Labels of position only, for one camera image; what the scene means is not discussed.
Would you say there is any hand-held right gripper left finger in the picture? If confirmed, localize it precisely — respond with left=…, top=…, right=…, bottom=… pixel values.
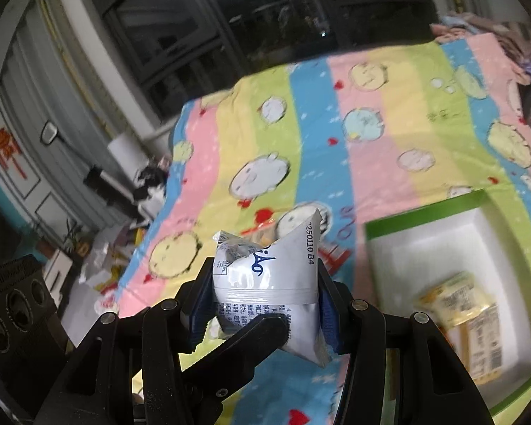
left=33, top=261, right=217, bottom=425

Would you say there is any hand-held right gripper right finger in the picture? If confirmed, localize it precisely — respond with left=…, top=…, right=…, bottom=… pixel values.
left=316, top=259, right=490, bottom=425

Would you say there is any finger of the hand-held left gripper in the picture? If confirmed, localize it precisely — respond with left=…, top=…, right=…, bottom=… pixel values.
left=181, top=314, right=291, bottom=425

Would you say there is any white snack packet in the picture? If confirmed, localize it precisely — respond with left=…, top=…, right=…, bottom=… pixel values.
left=211, top=208, right=335, bottom=369

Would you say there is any green cardboard box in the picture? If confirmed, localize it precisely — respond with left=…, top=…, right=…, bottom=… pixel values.
left=364, top=188, right=531, bottom=417

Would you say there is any pale yellow snack packet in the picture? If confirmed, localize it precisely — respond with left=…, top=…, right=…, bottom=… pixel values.
left=418, top=272, right=490, bottom=324

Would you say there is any clear cracker pack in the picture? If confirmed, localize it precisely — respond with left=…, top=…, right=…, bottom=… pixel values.
left=442, top=303, right=505, bottom=386

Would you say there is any potted plant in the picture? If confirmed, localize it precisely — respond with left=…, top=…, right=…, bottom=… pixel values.
left=64, top=219, right=89, bottom=253

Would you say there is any crumpled white paper pile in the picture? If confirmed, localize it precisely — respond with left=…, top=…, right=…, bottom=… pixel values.
left=77, top=226, right=151, bottom=302

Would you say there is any black and white clothes pile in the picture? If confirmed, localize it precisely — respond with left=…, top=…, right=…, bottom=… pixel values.
left=133, top=155, right=173, bottom=213

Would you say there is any black upright appliance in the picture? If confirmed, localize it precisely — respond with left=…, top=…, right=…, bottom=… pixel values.
left=40, top=121, right=136, bottom=206

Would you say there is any striped cartoon printed blanket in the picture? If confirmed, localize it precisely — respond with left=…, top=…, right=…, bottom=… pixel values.
left=115, top=33, right=531, bottom=425

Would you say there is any grey curtain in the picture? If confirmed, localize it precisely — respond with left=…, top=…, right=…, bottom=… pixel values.
left=0, top=0, right=160, bottom=231

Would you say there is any dark window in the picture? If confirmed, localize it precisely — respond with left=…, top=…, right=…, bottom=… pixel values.
left=77, top=0, right=443, bottom=120

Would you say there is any pink floral cloth pile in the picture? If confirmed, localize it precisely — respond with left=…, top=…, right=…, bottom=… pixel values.
left=429, top=11, right=531, bottom=85

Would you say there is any red wall ornament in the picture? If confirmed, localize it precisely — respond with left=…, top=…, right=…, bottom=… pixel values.
left=0, top=117, right=27, bottom=180

